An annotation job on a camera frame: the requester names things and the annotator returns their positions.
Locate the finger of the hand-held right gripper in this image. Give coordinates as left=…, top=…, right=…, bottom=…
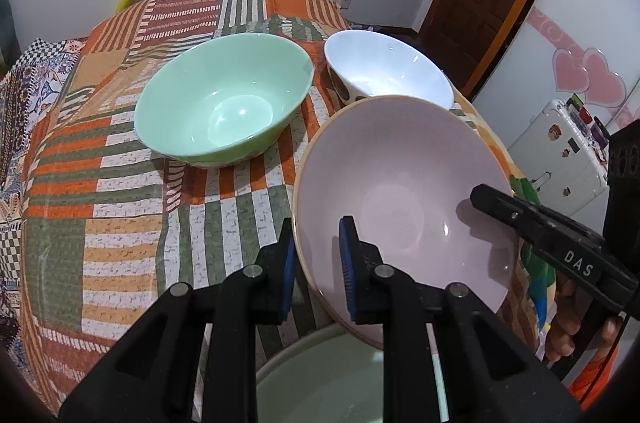
left=470, top=183, right=557, bottom=255

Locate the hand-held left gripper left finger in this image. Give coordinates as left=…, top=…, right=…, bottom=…
left=57, top=217, right=297, bottom=423

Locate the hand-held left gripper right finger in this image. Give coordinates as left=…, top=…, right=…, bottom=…
left=338, top=215, right=583, bottom=423

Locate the pink bowl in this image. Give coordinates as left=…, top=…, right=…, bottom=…
left=292, top=96, right=518, bottom=351

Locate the light green plate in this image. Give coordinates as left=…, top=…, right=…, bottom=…
left=255, top=322, right=446, bottom=423

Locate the light green bowl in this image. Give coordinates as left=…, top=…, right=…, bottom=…
left=134, top=32, right=315, bottom=169

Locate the white bowl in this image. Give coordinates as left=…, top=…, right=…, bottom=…
left=324, top=30, right=455, bottom=111

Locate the person's right hand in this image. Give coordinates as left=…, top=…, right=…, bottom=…
left=544, top=273, right=626, bottom=366

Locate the colourful printed cloth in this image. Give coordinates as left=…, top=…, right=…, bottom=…
left=509, top=176, right=557, bottom=339

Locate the white stickered suitcase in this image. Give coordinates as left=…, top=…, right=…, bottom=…
left=505, top=98, right=616, bottom=224

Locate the striped orange patchwork blanket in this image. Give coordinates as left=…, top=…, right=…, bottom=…
left=20, top=0, right=521, bottom=411

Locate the checkered patterned blanket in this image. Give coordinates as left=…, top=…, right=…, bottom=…
left=0, top=36, right=83, bottom=354

